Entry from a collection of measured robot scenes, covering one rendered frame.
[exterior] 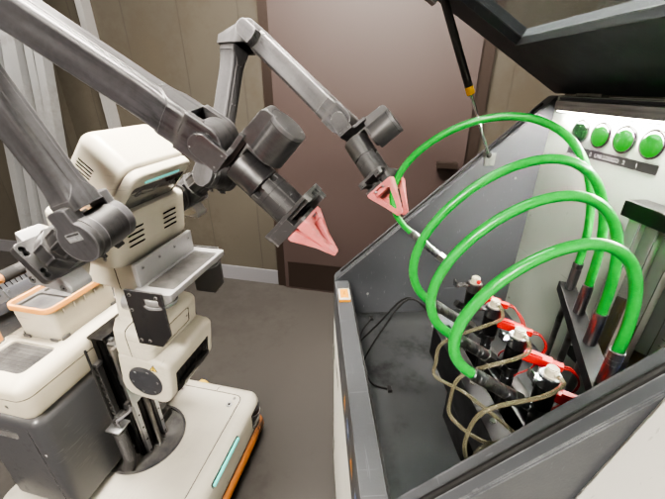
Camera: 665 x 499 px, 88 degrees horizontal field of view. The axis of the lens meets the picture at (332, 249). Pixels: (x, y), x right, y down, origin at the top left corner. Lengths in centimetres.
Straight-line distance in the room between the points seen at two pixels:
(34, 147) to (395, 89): 185
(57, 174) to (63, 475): 94
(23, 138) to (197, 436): 117
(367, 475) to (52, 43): 74
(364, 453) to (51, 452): 94
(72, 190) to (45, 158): 6
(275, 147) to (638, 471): 54
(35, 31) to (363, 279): 84
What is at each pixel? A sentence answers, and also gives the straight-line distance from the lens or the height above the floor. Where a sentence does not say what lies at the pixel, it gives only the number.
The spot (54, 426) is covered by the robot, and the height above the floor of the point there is 64.
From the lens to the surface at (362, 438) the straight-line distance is 65.
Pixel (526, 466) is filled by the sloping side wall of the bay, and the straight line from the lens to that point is 49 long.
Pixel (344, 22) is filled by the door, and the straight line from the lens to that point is 229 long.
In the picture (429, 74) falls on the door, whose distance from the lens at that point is 223.
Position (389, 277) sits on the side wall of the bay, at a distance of 104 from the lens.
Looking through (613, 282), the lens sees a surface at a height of 122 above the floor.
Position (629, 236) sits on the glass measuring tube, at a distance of 82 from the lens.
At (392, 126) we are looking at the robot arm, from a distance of 78.
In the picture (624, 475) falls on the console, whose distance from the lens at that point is 51.
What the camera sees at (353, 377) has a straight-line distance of 73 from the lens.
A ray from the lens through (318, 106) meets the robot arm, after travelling 87.
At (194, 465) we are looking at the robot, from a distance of 149.
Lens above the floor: 147
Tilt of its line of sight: 26 degrees down
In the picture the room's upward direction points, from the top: straight up
